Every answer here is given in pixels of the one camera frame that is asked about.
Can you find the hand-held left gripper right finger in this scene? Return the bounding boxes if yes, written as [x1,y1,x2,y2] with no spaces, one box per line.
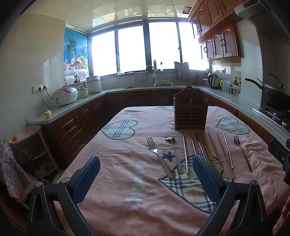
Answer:
[192,155,268,236]

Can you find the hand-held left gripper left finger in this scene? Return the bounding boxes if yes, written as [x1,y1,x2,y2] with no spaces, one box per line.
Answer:
[27,156,101,236]

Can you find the silver metal chopstick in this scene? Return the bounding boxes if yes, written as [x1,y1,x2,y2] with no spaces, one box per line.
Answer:
[191,135,198,157]
[223,133,234,169]
[183,132,189,174]

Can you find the brown wooden utensil holder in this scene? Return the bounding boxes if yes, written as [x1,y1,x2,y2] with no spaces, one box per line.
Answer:
[173,86,209,131]

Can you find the person's right forearm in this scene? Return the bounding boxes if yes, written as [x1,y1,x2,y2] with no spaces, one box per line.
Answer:
[272,200,290,236]

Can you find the green basin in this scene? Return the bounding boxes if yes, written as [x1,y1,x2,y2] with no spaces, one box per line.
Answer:
[53,171,65,185]

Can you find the small silver fork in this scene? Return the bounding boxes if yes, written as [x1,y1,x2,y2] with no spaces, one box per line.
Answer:
[234,135,253,173]

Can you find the silver spoon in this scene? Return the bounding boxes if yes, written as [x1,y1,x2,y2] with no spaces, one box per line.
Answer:
[165,137,184,175]

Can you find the pink plaid heart tablecloth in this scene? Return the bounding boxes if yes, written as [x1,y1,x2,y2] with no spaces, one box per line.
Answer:
[53,105,290,236]

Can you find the gas stove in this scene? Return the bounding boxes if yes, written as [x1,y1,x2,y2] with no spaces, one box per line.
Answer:
[252,103,290,134]

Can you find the dark wooden base cabinets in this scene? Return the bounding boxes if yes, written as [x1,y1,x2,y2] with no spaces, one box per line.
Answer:
[43,89,274,173]

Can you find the large silver fork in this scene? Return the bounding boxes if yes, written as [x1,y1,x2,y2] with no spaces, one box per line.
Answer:
[146,137,174,179]

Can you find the black wok with lid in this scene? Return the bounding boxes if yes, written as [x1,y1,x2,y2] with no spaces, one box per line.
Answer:
[245,73,290,109]

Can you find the light wooden shelf rack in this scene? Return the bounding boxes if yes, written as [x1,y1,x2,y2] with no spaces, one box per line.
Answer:
[8,125,61,182]

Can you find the grey kitchen countertop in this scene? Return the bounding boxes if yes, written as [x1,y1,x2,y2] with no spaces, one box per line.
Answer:
[27,85,290,148]

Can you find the floral cloth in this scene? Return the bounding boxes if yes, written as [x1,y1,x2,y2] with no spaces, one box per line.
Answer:
[0,143,32,199]

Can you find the small white pot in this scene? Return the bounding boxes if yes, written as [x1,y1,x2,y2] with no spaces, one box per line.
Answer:
[78,86,89,99]

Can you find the pink and white rice cooker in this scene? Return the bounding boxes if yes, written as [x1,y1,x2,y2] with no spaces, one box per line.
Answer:
[53,87,78,106]

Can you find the large white electric cooker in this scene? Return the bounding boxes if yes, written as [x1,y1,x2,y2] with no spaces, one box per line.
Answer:
[86,76,102,94]

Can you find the steel electric kettle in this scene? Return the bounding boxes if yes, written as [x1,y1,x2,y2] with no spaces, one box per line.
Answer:
[207,73,221,89]

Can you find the steel kitchen sink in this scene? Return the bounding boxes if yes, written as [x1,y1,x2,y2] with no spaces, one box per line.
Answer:
[123,85,176,90]

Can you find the green colander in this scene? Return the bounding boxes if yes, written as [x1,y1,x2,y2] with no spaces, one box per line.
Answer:
[154,80,174,87]

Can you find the dish rack with boards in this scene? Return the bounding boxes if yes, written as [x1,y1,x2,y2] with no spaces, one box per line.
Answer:
[174,61,197,85]

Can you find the silver kitchen faucet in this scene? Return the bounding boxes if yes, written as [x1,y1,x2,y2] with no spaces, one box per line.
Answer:
[145,65,157,87]

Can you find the kitchen window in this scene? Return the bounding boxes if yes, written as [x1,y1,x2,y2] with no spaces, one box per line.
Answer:
[89,21,210,78]

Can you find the steel range hood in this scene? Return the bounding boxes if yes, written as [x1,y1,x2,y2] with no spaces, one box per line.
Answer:
[234,0,290,39]

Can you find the black power cable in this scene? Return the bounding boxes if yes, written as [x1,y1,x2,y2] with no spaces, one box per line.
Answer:
[40,87,58,108]

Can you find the long wall socket strip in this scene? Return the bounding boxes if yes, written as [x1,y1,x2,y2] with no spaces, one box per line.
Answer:
[32,84,48,94]

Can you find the palm and fruit wall poster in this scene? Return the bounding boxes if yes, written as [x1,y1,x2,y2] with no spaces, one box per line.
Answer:
[64,28,90,79]

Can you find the red-brown wooden wall cabinets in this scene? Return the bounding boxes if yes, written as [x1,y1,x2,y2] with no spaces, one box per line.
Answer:
[188,0,250,62]

